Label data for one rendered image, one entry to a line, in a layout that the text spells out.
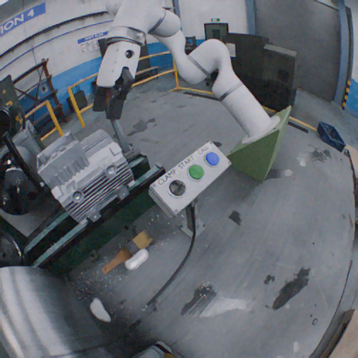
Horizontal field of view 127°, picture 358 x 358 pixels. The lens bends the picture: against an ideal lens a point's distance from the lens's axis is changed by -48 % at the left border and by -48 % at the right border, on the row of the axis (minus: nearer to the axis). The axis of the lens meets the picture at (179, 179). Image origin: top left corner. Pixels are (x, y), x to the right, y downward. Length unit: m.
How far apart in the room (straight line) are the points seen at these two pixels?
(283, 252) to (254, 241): 0.11
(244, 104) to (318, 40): 6.20
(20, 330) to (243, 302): 0.51
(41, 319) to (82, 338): 0.07
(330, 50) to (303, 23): 1.23
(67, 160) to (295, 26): 6.72
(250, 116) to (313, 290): 0.64
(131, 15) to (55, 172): 0.37
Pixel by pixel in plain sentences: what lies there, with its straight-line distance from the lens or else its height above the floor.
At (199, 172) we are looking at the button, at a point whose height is 1.07.
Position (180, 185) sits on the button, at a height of 1.07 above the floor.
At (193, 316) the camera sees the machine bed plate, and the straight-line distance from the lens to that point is 0.50.
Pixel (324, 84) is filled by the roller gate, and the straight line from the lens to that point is 6.72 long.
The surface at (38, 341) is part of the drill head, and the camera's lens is 0.29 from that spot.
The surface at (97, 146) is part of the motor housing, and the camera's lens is 0.43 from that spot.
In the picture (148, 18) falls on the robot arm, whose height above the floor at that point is 1.37.
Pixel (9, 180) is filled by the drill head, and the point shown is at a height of 1.09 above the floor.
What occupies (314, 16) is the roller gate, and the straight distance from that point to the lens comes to 6.87.
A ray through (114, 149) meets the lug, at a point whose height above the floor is 1.08.
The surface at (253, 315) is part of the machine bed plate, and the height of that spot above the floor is 0.80.
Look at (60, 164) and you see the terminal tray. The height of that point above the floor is 1.13.
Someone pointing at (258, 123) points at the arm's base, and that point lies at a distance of 0.63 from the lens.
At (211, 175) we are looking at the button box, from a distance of 0.34.
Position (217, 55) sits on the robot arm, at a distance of 0.66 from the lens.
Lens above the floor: 1.30
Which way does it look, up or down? 48 degrees down
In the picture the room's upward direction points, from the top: 9 degrees counter-clockwise
